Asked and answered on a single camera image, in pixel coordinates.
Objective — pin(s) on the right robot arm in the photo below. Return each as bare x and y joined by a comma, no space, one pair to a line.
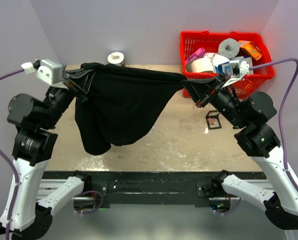
259,141

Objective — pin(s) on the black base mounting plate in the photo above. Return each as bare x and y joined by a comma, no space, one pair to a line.
153,188

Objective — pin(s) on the pink package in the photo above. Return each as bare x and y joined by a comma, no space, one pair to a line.
199,53

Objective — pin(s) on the pink gold brooch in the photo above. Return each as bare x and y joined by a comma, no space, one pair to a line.
211,121

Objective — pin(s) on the black brooch display box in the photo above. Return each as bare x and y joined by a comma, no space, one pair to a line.
213,114

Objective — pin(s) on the blue white box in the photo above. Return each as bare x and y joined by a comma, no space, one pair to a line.
224,68

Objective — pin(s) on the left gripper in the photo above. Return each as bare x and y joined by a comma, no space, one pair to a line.
68,81

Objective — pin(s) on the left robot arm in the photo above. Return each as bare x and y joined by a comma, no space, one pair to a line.
25,217

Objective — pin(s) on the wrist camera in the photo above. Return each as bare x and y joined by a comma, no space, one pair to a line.
46,70
240,66

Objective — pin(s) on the black wrapped paper roll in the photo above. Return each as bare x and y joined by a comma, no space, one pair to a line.
116,58

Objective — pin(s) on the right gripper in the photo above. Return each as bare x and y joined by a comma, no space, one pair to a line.
221,82

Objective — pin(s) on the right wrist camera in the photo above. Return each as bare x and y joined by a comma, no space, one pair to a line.
240,66

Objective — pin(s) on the black floral t-shirt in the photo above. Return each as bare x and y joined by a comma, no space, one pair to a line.
123,104

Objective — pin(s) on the orange carton box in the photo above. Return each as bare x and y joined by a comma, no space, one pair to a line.
250,48

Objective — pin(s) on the white paper roll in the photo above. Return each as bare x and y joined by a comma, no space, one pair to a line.
216,59

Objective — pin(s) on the grey toilet paper roll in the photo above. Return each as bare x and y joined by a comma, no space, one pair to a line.
229,48

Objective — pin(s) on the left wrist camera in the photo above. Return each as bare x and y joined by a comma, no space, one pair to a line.
46,70

